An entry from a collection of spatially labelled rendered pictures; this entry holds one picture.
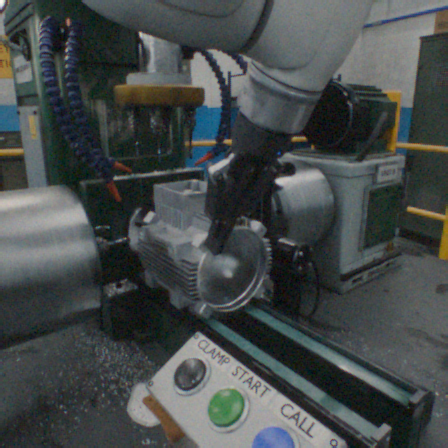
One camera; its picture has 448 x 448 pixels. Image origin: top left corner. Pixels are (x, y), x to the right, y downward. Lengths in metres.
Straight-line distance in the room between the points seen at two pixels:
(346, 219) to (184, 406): 0.78
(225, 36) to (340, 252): 0.79
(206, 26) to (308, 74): 0.12
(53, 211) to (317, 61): 0.43
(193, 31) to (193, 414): 0.32
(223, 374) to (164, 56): 0.60
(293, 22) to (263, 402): 0.32
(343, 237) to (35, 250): 0.75
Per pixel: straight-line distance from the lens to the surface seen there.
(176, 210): 0.71
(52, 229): 0.62
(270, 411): 0.31
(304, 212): 0.90
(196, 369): 0.35
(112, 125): 0.98
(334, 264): 1.08
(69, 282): 0.62
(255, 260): 0.74
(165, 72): 0.77
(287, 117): 0.44
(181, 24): 0.36
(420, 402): 0.60
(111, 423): 0.72
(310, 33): 0.40
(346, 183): 1.02
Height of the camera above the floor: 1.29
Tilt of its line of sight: 16 degrees down
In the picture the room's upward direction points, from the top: straight up
